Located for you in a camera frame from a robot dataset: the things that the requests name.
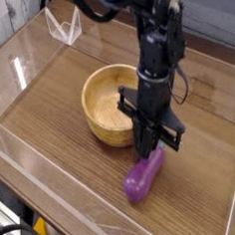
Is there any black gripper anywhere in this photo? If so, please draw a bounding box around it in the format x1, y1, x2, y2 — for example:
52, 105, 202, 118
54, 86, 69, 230
117, 69, 185, 159

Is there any purple toy eggplant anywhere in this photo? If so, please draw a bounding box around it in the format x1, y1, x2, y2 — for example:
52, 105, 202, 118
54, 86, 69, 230
123, 141, 165, 203

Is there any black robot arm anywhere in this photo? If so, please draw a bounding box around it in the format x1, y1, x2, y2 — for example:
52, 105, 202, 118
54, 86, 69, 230
73, 0, 187, 158

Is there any brown wooden bowl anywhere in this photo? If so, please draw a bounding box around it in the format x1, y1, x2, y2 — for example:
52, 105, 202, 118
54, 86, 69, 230
81, 64, 137, 147

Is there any yellow block under table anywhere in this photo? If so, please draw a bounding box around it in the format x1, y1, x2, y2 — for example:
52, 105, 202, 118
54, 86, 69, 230
33, 216, 48, 235

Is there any clear acrylic tray wall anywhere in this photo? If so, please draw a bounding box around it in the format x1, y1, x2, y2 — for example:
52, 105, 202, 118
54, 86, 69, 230
0, 123, 153, 235

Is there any clear acrylic corner bracket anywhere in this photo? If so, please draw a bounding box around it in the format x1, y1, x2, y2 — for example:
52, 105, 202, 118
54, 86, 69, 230
44, 7, 82, 46

